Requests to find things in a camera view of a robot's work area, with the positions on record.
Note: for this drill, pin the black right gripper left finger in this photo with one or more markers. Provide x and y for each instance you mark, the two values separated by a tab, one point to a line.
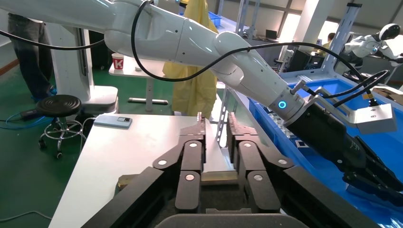
189	188

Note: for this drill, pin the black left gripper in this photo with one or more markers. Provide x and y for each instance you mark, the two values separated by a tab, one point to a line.
327	138

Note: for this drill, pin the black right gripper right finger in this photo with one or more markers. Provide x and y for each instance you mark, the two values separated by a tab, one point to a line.
261	192

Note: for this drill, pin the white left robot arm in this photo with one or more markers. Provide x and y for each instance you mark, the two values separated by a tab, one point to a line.
189	37

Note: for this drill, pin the black container tray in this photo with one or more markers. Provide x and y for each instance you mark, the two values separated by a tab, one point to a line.
220	196

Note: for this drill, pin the large blue plastic bin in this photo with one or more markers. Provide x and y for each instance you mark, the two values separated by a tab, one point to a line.
388	143

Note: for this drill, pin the grey slotted metal plate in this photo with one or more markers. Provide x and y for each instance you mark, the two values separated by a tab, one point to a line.
274	121
285	129

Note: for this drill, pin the open cardboard box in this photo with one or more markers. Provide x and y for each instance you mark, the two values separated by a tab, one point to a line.
393	94

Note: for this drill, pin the yellow hanging garment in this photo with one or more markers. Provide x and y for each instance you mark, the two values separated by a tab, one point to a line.
192	94

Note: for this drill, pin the black round stool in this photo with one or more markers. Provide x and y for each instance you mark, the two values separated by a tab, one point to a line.
370	76
350	76
58	105

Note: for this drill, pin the white desk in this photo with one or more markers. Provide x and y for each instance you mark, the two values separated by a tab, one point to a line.
149	94

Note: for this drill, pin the light blue smartphone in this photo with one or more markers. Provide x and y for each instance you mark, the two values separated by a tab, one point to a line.
110	121

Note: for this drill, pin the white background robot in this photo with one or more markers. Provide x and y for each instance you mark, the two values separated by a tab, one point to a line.
362	45

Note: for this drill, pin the seated person in yellow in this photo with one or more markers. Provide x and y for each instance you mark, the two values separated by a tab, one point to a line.
326	47

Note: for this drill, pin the red and white paper cup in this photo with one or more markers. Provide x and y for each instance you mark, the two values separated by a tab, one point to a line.
118	63

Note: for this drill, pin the black laptop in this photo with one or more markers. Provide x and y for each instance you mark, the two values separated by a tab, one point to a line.
271	34

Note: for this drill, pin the white robot column base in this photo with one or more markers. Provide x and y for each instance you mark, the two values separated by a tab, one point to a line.
67	78

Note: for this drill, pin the small blue plastic bin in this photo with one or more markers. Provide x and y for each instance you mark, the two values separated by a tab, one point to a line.
215	18

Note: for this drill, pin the black power adapter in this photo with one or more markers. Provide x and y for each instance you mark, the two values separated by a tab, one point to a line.
30	114

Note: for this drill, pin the standing person in dark trousers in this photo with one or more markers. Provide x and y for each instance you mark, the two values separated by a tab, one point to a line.
28	72

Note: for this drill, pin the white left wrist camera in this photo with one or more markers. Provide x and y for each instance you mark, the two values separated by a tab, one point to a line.
377	118

